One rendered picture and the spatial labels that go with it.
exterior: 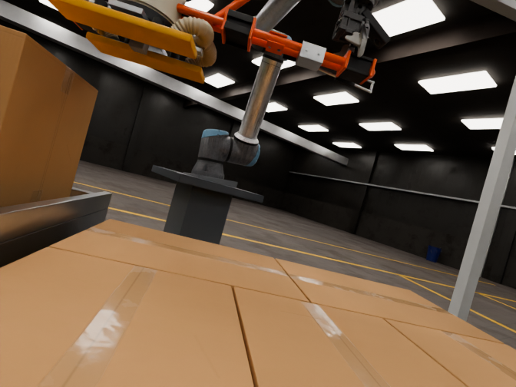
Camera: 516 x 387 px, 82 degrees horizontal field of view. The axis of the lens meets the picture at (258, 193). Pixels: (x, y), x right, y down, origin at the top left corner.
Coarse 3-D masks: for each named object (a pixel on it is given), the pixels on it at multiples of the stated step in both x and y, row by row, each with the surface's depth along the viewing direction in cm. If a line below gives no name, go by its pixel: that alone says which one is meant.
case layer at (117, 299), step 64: (64, 256) 58; (128, 256) 68; (192, 256) 82; (256, 256) 104; (0, 320) 35; (64, 320) 38; (128, 320) 42; (192, 320) 47; (256, 320) 54; (320, 320) 62; (384, 320) 74; (448, 320) 91; (0, 384) 26; (64, 384) 28; (128, 384) 30; (192, 384) 33; (256, 384) 36; (320, 384) 40; (384, 384) 44; (448, 384) 50; (512, 384) 57
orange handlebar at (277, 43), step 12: (180, 12) 80; (192, 12) 79; (204, 12) 79; (216, 24) 81; (264, 36) 81; (276, 36) 81; (276, 48) 84; (288, 48) 85; (300, 48) 82; (324, 60) 86; (336, 60) 82
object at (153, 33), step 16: (48, 0) 67; (64, 0) 66; (80, 0) 66; (96, 0) 70; (64, 16) 74; (80, 16) 71; (96, 16) 68; (112, 16) 67; (128, 16) 67; (112, 32) 75; (128, 32) 72; (144, 32) 70; (160, 32) 68; (176, 32) 68; (176, 48) 74; (192, 48) 72
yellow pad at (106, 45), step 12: (96, 36) 85; (108, 48) 88; (120, 48) 86; (132, 60) 93; (144, 60) 89; (156, 60) 87; (168, 60) 86; (180, 60) 88; (168, 72) 95; (180, 72) 91; (192, 72) 88
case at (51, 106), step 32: (0, 32) 58; (0, 64) 58; (32, 64) 63; (64, 64) 74; (0, 96) 58; (32, 96) 65; (64, 96) 78; (96, 96) 97; (0, 128) 59; (32, 128) 69; (64, 128) 83; (0, 160) 61; (32, 160) 72; (64, 160) 88; (0, 192) 64; (32, 192) 76; (64, 192) 94
